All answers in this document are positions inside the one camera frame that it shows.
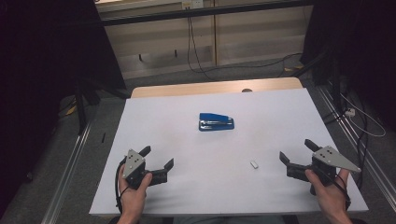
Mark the dark round table grommet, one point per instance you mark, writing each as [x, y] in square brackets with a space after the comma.
[247, 90]

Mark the person's grey trousers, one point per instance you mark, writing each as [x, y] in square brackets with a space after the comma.
[227, 220]

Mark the black horizontal metal bar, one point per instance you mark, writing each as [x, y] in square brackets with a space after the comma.
[202, 12]

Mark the dark curtain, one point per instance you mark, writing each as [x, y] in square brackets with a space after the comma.
[40, 77]
[358, 46]

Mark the light wooden table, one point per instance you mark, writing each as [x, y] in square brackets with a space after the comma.
[193, 88]

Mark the blue stapler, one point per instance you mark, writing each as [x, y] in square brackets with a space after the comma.
[214, 123]

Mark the person's right hand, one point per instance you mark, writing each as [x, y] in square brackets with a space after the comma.
[333, 199]

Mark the small black floor piece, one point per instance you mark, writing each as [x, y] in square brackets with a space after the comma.
[103, 137]

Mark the white power adapter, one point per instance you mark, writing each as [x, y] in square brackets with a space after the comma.
[350, 112]

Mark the black metal stand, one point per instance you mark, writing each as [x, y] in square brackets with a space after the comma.
[81, 105]
[334, 81]

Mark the white table board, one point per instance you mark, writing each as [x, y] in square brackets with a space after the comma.
[218, 186]

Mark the person's left hand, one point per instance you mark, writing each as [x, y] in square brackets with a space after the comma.
[134, 200]

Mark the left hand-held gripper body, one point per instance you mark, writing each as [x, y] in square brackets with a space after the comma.
[134, 165]

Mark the white wall socket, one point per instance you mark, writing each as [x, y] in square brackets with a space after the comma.
[192, 3]

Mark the aluminium floor rail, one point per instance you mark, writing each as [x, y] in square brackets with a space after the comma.
[355, 137]
[67, 174]

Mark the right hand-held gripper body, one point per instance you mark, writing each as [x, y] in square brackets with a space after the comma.
[330, 157]

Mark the silver staple strip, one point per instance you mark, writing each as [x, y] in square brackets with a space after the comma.
[254, 164]

